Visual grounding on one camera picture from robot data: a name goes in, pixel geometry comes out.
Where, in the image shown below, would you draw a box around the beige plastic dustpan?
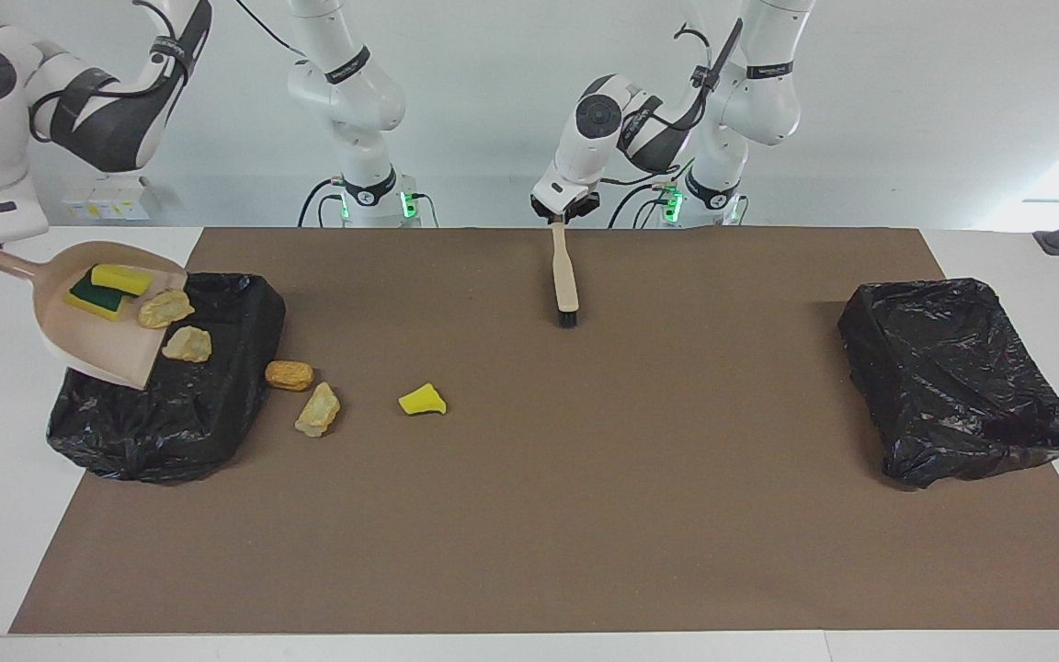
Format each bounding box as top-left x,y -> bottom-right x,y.
0,241 -> 188,391

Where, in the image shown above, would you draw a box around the orange-brown bread roll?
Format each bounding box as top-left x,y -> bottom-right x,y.
265,360 -> 315,393

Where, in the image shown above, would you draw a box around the small yellow sponge wedge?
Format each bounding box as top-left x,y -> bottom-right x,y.
398,383 -> 448,417

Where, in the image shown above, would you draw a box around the beige foam chunk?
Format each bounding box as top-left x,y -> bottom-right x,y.
138,289 -> 196,330
295,382 -> 342,439
162,325 -> 214,363

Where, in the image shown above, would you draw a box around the plain yellow sponge block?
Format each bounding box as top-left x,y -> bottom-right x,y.
91,264 -> 154,297

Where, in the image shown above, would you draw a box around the black right arm base cable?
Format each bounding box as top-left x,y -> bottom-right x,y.
298,177 -> 347,228

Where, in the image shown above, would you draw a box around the white box with yellow labels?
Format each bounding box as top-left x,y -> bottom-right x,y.
61,177 -> 163,222

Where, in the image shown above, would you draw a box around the black arm base cable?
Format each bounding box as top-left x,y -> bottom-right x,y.
298,177 -> 347,228
608,179 -> 678,229

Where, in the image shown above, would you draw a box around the beige hand brush black bristles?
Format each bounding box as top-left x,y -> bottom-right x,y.
550,221 -> 582,329

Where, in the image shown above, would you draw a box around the yellow sponge with green pad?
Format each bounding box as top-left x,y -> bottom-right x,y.
64,276 -> 132,322

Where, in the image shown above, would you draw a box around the brown table mat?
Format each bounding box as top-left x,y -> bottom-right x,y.
10,227 -> 1059,635

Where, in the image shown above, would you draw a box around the bin lined with black bag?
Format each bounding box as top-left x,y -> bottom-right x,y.
47,271 -> 287,484
837,279 -> 1059,489

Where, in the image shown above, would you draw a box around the black left arm base cable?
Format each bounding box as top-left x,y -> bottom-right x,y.
608,179 -> 678,229

